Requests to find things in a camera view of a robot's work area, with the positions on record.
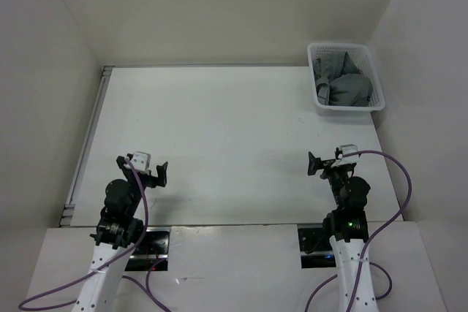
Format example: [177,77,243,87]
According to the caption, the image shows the grey shorts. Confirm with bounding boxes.
[312,51,373,107]

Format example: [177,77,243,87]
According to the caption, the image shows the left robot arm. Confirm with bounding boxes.
[73,152,168,311]

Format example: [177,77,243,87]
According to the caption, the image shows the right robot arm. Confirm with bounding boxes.
[307,148,379,311]

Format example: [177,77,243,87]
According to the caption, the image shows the white plastic basket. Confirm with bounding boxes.
[307,42,385,115]

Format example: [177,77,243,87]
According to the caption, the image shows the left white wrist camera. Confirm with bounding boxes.
[124,151,151,174]

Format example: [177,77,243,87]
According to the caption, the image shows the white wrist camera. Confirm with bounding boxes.
[124,151,151,174]
[335,144,359,167]

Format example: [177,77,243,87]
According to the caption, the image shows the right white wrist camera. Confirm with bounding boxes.
[335,144,359,167]

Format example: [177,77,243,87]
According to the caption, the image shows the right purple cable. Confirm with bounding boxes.
[305,150,412,312]

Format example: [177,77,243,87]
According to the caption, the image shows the purple cable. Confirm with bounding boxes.
[18,160,173,312]
[305,150,412,312]

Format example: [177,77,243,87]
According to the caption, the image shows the aluminium table edge rail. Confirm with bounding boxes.
[58,66,114,227]

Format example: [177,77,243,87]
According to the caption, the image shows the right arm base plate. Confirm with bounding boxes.
[298,226,336,269]

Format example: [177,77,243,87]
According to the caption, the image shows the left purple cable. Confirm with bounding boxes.
[18,160,173,312]

